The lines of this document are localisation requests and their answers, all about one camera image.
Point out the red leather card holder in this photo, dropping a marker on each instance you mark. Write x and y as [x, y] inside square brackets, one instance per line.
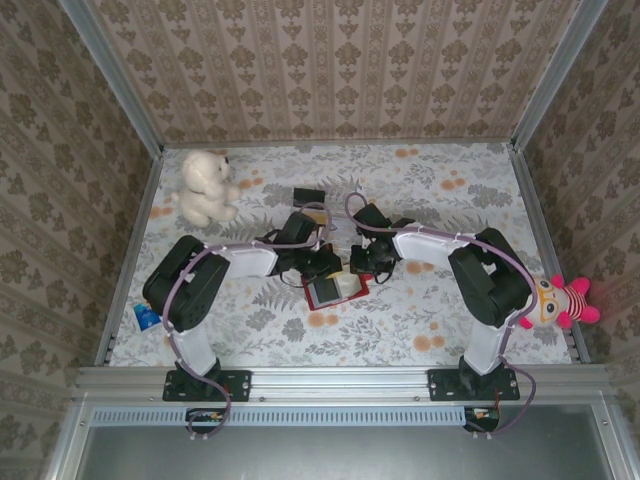
[327, 295]

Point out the clear acrylic card stand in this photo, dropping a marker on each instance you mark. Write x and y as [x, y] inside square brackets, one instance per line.
[345, 227]

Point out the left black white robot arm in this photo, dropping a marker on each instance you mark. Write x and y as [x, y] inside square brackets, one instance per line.
[190, 290]

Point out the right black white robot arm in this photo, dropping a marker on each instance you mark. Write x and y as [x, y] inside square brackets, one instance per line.
[490, 285]

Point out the gold VIP card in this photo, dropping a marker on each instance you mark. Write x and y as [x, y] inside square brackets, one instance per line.
[322, 218]

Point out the black card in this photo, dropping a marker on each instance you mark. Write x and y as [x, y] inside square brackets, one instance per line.
[307, 196]

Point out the small blue printed card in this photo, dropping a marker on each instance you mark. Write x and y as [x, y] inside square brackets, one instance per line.
[147, 316]

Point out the white plush teddy bear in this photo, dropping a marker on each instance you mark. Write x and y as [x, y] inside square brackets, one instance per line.
[200, 185]

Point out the grey metal panel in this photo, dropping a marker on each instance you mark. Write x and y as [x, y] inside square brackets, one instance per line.
[350, 452]

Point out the black connector box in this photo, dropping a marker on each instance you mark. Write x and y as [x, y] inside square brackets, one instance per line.
[205, 417]
[482, 417]

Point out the pink striped plush doll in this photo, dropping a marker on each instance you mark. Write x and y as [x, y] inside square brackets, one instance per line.
[565, 300]

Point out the thin aluminium edge rail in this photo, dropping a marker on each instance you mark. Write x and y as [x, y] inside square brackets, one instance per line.
[340, 144]

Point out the wide aluminium frame beam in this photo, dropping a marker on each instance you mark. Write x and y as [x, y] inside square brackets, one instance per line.
[340, 382]

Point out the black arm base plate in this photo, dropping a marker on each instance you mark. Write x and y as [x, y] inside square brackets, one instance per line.
[442, 385]
[235, 385]

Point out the aluminium side rail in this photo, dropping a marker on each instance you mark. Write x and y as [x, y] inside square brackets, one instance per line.
[542, 235]
[131, 250]

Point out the aluminium frame post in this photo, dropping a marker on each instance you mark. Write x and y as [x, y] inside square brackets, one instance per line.
[557, 75]
[112, 80]

